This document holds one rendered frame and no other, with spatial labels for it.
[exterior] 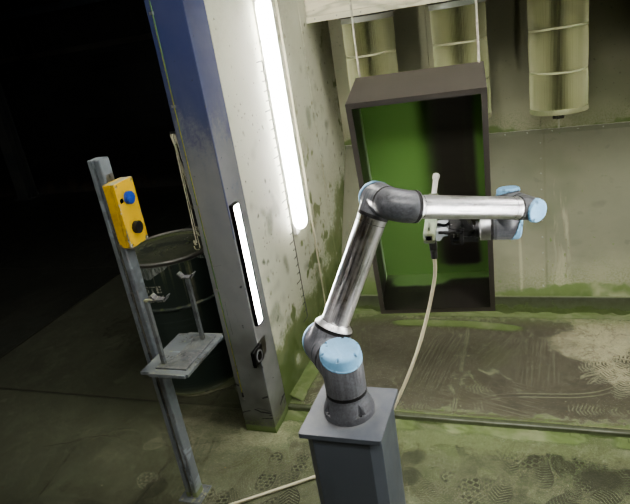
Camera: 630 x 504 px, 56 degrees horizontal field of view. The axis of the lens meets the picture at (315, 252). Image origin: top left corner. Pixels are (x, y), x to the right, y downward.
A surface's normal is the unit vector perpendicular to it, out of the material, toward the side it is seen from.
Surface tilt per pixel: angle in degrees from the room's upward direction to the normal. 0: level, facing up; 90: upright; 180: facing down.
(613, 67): 90
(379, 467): 90
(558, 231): 57
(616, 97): 90
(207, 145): 90
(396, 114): 102
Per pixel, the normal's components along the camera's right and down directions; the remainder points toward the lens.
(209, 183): -0.32, 0.39
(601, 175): -0.35, -0.17
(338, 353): -0.12, -0.89
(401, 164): -0.18, 0.57
